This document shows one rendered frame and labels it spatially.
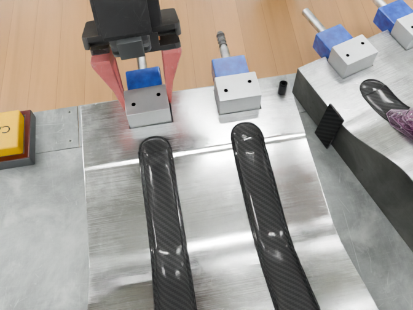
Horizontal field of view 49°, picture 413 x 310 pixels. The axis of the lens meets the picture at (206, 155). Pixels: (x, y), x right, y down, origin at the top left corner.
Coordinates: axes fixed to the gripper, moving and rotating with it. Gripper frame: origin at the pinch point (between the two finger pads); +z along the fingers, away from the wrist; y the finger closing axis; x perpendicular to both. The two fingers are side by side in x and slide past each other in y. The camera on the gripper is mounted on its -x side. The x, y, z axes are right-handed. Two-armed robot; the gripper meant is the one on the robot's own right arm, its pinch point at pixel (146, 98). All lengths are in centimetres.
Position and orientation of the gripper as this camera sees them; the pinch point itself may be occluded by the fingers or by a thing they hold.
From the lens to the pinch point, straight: 54.4
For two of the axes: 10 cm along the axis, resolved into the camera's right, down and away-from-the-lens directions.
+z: 1.2, 8.4, 5.3
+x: -1.5, -5.1, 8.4
